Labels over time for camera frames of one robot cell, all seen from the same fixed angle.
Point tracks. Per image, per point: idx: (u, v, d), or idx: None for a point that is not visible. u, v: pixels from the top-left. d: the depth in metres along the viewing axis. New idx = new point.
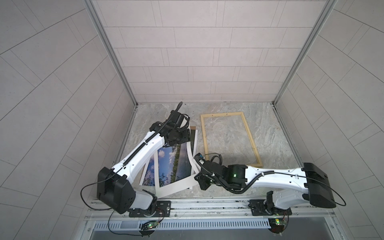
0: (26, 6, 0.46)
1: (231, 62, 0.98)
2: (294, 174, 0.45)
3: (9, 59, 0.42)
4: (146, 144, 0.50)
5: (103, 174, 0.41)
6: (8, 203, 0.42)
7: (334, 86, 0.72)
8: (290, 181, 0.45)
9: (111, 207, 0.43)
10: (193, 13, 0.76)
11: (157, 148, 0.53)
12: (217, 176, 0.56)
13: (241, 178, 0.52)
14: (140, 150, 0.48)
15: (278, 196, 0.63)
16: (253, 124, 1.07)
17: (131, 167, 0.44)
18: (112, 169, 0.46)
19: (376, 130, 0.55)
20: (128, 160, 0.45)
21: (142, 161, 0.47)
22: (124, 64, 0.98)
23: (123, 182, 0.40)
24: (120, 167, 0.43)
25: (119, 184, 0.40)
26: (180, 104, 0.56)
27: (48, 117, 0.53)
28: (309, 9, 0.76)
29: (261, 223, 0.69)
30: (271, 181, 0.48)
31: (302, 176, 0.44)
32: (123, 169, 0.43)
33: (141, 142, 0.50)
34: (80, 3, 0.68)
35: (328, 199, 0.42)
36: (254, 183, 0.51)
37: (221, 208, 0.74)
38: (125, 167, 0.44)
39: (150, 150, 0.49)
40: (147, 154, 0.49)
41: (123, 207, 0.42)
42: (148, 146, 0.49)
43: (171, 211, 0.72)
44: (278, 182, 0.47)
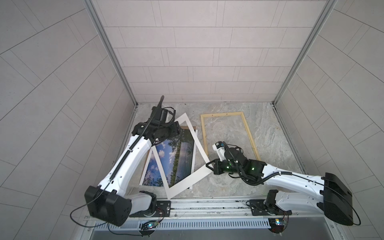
0: (26, 6, 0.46)
1: (231, 62, 0.98)
2: (312, 180, 0.46)
3: (9, 59, 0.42)
4: (131, 151, 0.46)
5: (90, 193, 0.39)
6: (8, 203, 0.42)
7: (334, 85, 0.71)
8: (306, 186, 0.46)
9: (109, 221, 0.40)
10: (193, 13, 0.76)
11: (144, 151, 0.50)
12: (238, 165, 0.63)
13: (258, 173, 0.56)
14: (127, 159, 0.45)
15: (284, 196, 0.62)
16: (254, 124, 1.07)
17: (120, 179, 0.41)
18: (98, 186, 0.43)
19: (376, 130, 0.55)
20: (115, 173, 0.42)
21: (130, 169, 0.44)
22: (124, 64, 0.98)
23: (113, 197, 0.39)
24: (108, 182, 0.41)
25: (110, 200, 0.38)
26: (162, 98, 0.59)
27: (48, 117, 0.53)
28: (309, 9, 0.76)
29: (261, 223, 0.69)
30: (287, 181, 0.50)
31: (320, 183, 0.45)
32: (111, 184, 0.40)
33: (126, 150, 0.47)
34: (80, 3, 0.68)
35: (344, 212, 0.41)
36: (270, 179, 0.54)
37: (221, 208, 0.74)
38: (113, 181, 0.41)
39: (137, 156, 0.46)
40: (135, 161, 0.46)
41: (120, 219, 0.41)
42: (135, 152, 0.46)
43: (172, 211, 0.72)
44: (295, 184, 0.49)
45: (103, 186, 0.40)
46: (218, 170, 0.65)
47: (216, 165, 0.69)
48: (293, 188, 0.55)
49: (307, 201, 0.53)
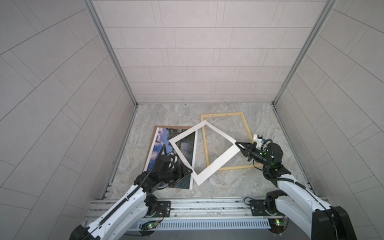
0: (26, 6, 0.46)
1: (231, 62, 0.98)
2: (318, 200, 0.47)
3: (9, 59, 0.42)
4: (127, 200, 0.51)
5: (77, 233, 0.42)
6: (8, 203, 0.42)
7: (334, 86, 0.72)
8: (308, 200, 0.48)
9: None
10: (193, 13, 0.76)
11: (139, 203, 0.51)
12: (270, 159, 0.68)
13: (278, 174, 0.61)
14: (120, 208, 0.49)
15: (288, 202, 0.60)
16: (254, 124, 1.07)
17: (107, 226, 0.45)
18: (86, 228, 0.43)
19: (376, 130, 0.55)
20: (106, 218, 0.46)
21: (121, 218, 0.48)
22: (124, 64, 0.98)
23: None
24: (95, 226, 0.44)
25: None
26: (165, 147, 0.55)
27: (48, 118, 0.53)
28: (309, 10, 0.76)
29: (261, 223, 0.69)
30: (294, 191, 0.54)
31: (325, 205, 0.45)
32: (98, 229, 0.43)
33: (122, 198, 0.52)
34: (80, 4, 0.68)
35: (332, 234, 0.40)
36: (283, 183, 0.59)
37: (221, 208, 0.74)
38: (101, 226, 0.44)
39: (130, 207, 0.51)
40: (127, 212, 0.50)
41: None
42: (129, 203, 0.51)
43: (172, 211, 0.72)
44: (300, 195, 0.51)
45: (91, 229, 0.43)
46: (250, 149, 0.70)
47: (250, 145, 0.74)
48: (296, 199, 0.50)
49: (306, 218, 0.51)
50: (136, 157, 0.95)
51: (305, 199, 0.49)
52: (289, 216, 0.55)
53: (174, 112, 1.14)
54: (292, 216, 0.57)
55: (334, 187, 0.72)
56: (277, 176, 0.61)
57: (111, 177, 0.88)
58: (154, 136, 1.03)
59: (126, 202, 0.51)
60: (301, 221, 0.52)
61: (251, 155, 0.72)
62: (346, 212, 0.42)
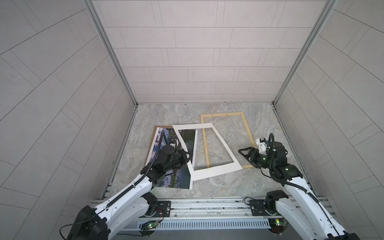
0: (26, 6, 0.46)
1: (231, 62, 0.98)
2: (331, 222, 0.42)
3: (9, 60, 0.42)
4: (133, 188, 0.51)
5: (84, 213, 0.41)
6: (8, 203, 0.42)
7: (334, 86, 0.72)
8: (321, 219, 0.44)
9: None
10: (194, 13, 0.76)
11: (142, 193, 0.54)
12: (273, 156, 0.66)
13: (288, 173, 0.55)
14: (127, 193, 0.49)
15: (290, 207, 0.59)
16: (254, 124, 1.07)
17: (114, 210, 0.44)
18: (94, 209, 0.43)
19: (376, 130, 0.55)
20: (113, 201, 0.46)
21: (126, 204, 0.48)
22: (124, 64, 0.98)
23: (101, 226, 0.40)
24: (103, 208, 0.44)
25: (97, 227, 0.40)
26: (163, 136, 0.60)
27: (48, 118, 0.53)
28: (309, 9, 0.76)
29: (261, 223, 0.69)
30: (306, 203, 0.49)
31: (338, 231, 0.41)
32: (105, 211, 0.43)
33: (129, 185, 0.52)
34: (80, 3, 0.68)
35: None
36: (294, 190, 0.53)
37: (222, 208, 0.74)
38: (108, 209, 0.44)
39: (135, 195, 0.51)
40: (131, 200, 0.49)
41: None
42: (135, 191, 0.51)
43: (171, 211, 0.72)
44: (312, 211, 0.47)
45: (98, 210, 0.43)
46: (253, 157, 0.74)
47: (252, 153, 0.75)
48: (306, 212, 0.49)
49: (307, 229, 0.50)
50: (136, 157, 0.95)
51: (316, 218, 0.45)
52: (289, 220, 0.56)
53: (174, 112, 1.14)
54: (291, 221, 0.57)
55: (333, 187, 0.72)
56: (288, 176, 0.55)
57: (111, 177, 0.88)
58: (154, 136, 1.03)
59: (134, 189, 0.51)
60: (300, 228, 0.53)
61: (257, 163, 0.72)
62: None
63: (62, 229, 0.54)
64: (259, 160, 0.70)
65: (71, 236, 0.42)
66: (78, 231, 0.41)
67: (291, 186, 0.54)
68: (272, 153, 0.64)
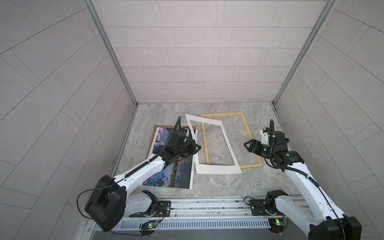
0: (26, 6, 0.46)
1: (231, 62, 0.98)
2: (331, 206, 0.42)
3: (9, 60, 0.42)
4: (148, 164, 0.53)
5: (104, 182, 0.43)
6: (8, 203, 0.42)
7: (334, 86, 0.72)
8: (320, 203, 0.43)
9: (97, 223, 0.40)
10: (194, 13, 0.76)
11: (156, 170, 0.55)
12: (273, 144, 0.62)
13: (288, 158, 0.55)
14: (143, 168, 0.51)
15: (289, 202, 0.60)
16: (254, 124, 1.07)
17: (131, 181, 0.46)
18: (113, 178, 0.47)
19: (376, 129, 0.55)
20: (131, 173, 0.48)
21: (141, 177, 0.49)
22: (124, 64, 0.98)
23: (119, 193, 0.41)
24: (121, 178, 0.45)
25: (116, 194, 0.41)
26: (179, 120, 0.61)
27: (48, 117, 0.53)
28: (309, 9, 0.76)
29: (261, 223, 0.69)
30: (306, 188, 0.48)
31: (337, 214, 0.40)
32: (124, 181, 0.45)
33: (144, 161, 0.54)
34: (80, 3, 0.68)
35: None
36: (292, 174, 0.53)
37: (221, 208, 0.74)
38: (126, 179, 0.45)
39: (150, 170, 0.52)
40: (146, 174, 0.51)
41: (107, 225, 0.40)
42: (150, 166, 0.52)
43: (171, 211, 0.72)
44: (311, 194, 0.46)
45: (117, 180, 0.44)
46: (256, 149, 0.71)
47: (253, 144, 0.73)
48: (306, 195, 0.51)
49: (304, 217, 0.50)
50: (136, 157, 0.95)
51: (315, 201, 0.44)
52: (289, 216, 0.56)
53: (174, 112, 1.14)
54: (290, 214, 0.57)
55: (333, 187, 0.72)
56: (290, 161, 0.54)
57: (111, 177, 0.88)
58: (154, 136, 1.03)
59: (150, 165, 0.53)
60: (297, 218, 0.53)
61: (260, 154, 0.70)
62: (358, 223, 0.38)
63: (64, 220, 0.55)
64: (262, 151, 0.71)
65: (91, 203, 0.43)
66: (97, 199, 0.42)
67: (291, 171, 0.53)
68: (272, 141, 0.64)
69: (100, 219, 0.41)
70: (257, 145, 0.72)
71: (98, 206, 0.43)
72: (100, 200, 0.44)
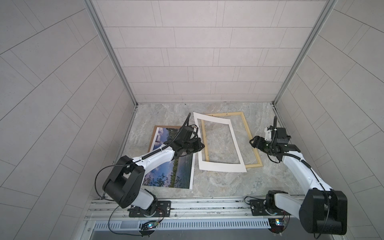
0: (26, 6, 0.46)
1: (231, 62, 0.98)
2: (319, 181, 0.45)
3: (9, 60, 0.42)
4: (161, 151, 0.57)
5: (123, 161, 0.46)
6: (8, 203, 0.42)
7: (334, 85, 0.71)
8: (309, 178, 0.46)
9: (115, 198, 0.43)
10: (193, 13, 0.76)
11: (166, 158, 0.58)
12: (274, 137, 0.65)
13: (286, 149, 0.59)
14: (157, 153, 0.55)
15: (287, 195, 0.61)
16: (254, 124, 1.07)
17: (147, 162, 0.49)
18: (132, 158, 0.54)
19: (376, 130, 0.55)
20: (147, 156, 0.52)
21: (155, 161, 0.52)
22: (124, 64, 0.98)
23: (138, 172, 0.44)
24: (139, 159, 0.49)
25: (135, 173, 0.44)
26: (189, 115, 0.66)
27: (48, 118, 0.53)
28: (309, 9, 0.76)
29: (261, 223, 0.69)
30: (298, 168, 0.52)
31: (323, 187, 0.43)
32: (141, 161, 0.48)
33: (158, 148, 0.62)
34: (80, 3, 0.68)
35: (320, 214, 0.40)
36: (288, 158, 0.57)
37: (221, 208, 0.74)
38: (143, 160, 0.49)
39: (162, 157, 0.55)
40: (159, 160, 0.54)
41: (125, 200, 0.42)
42: (162, 153, 0.56)
43: (171, 211, 0.72)
44: (302, 174, 0.50)
45: (135, 160, 0.48)
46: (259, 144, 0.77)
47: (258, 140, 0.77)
48: (298, 175, 0.52)
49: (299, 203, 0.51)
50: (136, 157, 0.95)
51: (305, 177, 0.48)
52: (287, 210, 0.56)
53: (174, 112, 1.14)
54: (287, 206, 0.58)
55: (334, 187, 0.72)
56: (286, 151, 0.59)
57: None
58: (154, 136, 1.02)
59: (164, 152, 0.57)
60: (293, 205, 0.54)
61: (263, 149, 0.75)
62: (343, 197, 0.40)
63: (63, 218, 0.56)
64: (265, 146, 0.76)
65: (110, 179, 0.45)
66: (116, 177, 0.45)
67: (288, 157, 0.58)
68: (272, 134, 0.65)
69: (118, 195, 0.43)
70: (259, 141, 0.77)
71: (116, 184, 0.45)
72: (118, 179, 0.46)
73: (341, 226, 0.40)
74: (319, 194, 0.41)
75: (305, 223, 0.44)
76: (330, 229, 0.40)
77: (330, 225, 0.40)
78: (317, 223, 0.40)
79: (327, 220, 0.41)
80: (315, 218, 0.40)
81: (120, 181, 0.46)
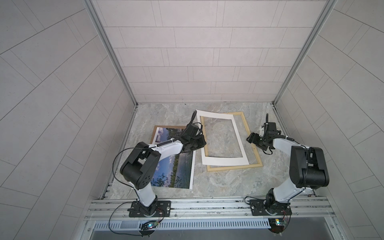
0: (26, 6, 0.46)
1: (231, 62, 0.98)
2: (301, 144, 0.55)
3: (9, 59, 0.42)
4: (173, 141, 0.63)
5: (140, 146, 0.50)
6: (8, 203, 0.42)
7: (334, 86, 0.72)
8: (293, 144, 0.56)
9: (132, 180, 0.47)
10: (193, 13, 0.76)
11: (176, 151, 0.64)
12: (266, 130, 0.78)
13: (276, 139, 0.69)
14: (170, 143, 0.60)
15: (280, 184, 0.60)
16: (253, 124, 1.07)
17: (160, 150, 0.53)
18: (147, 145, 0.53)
19: (376, 129, 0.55)
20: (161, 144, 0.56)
21: (168, 150, 0.57)
22: (124, 64, 0.98)
23: (154, 155, 0.48)
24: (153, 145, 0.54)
25: (152, 156, 0.48)
26: (194, 113, 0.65)
27: (48, 117, 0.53)
28: (309, 9, 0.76)
29: (261, 223, 0.69)
30: (284, 143, 0.63)
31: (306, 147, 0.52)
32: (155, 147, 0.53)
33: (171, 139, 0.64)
34: (80, 3, 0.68)
35: (303, 167, 0.47)
36: (275, 141, 0.69)
37: (221, 208, 0.74)
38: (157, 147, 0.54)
39: (174, 147, 0.61)
40: (171, 150, 0.59)
41: (142, 183, 0.46)
42: (175, 144, 0.62)
43: (171, 211, 0.72)
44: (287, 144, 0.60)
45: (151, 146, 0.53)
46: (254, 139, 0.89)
47: (252, 136, 0.89)
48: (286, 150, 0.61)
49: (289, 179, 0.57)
50: None
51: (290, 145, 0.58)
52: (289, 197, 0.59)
53: (174, 112, 1.14)
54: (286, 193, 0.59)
55: (334, 187, 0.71)
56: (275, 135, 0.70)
57: (111, 177, 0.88)
58: (154, 136, 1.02)
59: (175, 143, 0.62)
60: (288, 180, 0.58)
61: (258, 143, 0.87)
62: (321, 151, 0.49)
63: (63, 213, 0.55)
64: (259, 141, 0.88)
65: (128, 162, 0.49)
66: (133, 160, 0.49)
67: (276, 139, 0.69)
68: (265, 127, 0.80)
69: (134, 177, 0.47)
70: (254, 137, 0.88)
71: (133, 167, 0.48)
72: (135, 163, 0.50)
73: (324, 179, 0.46)
74: (300, 147, 0.50)
75: (294, 179, 0.51)
76: (314, 179, 0.46)
77: (313, 174, 0.47)
78: (301, 174, 0.47)
79: (311, 170, 0.47)
80: (300, 167, 0.48)
81: (137, 165, 0.49)
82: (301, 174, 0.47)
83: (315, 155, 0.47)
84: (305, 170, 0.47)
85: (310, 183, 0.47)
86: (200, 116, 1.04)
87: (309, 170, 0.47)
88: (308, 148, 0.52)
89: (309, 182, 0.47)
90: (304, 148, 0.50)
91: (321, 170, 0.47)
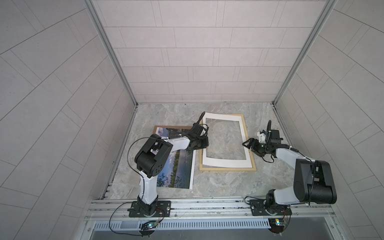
0: (25, 6, 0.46)
1: (231, 62, 0.98)
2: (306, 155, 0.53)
3: (8, 59, 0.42)
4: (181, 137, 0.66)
5: (154, 137, 0.54)
6: (8, 203, 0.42)
7: (334, 86, 0.72)
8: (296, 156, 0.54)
9: (145, 169, 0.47)
10: (193, 12, 0.75)
11: (183, 146, 0.68)
12: (269, 137, 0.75)
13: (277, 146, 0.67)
14: (178, 138, 0.63)
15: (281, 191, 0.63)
16: (253, 124, 1.07)
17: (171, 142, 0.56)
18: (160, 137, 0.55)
19: (376, 129, 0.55)
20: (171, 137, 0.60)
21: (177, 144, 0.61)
22: (124, 64, 0.98)
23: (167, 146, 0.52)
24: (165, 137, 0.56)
25: (165, 146, 0.52)
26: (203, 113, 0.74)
27: (48, 118, 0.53)
28: (309, 10, 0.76)
29: (261, 223, 0.69)
30: (288, 154, 0.60)
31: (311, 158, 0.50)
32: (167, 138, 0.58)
33: (179, 135, 0.67)
34: (80, 3, 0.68)
35: (308, 183, 0.44)
36: (279, 151, 0.66)
37: (221, 208, 0.74)
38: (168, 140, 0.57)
39: (181, 142, 0.64)
40: (179, 144, 0.63)
41: (154, 171, 0.50)
42: (183, 139, 0.66)
43: (171, 211, 0.72)
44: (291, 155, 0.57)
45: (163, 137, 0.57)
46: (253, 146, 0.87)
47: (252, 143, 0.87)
48: (289, 161, 0.58)
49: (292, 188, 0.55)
50: None
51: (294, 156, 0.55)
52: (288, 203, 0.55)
53: (174, 112, 1.14)
54: (287, 200, 0.58)
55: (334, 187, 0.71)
56: (278, 145, 0.67)
57: (111, 177, 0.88)
58: None
59: (183, 139, 0.66)
60: (291, 189, 0.55)
61: (257, 150, 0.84)
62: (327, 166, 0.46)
63: (64, 217, 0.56)
64: (259, 148, 0.83)
65: (142, 151, 0.53)
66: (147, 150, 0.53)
67: (279, 150, 0.65)
68: (268, 135, 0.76)
69: (147, 166, 0.51)
70: (254, 143, 0.82)
71: (147, 156, 0.52)
72: (149, 153, 0.54)
73: (330, 196, 0.43)
74: (305, 161, 0.47)
75: (299, 194, 0.47)
76: (321, 196, 0.43)
77: (319, 191, 0.44)
78: (308, 191, 0.44)
79: (317, 186, 0.44)
80: (305, 183, 0.45)
81: (150, 155, 0.53)
82: (307, 191, 0.44)
83: (321, 170, 0.49)
84: (310, 186, 0.44)
85: (316, 199, 0.43)
86: (206, 121, 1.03)
87: (315, 186, 0.44)
88: (314, 161, 0.49)
89: (315, 198, 0.43)
90: (310, 162, 0.47)
91: (328, 186, 0.44)
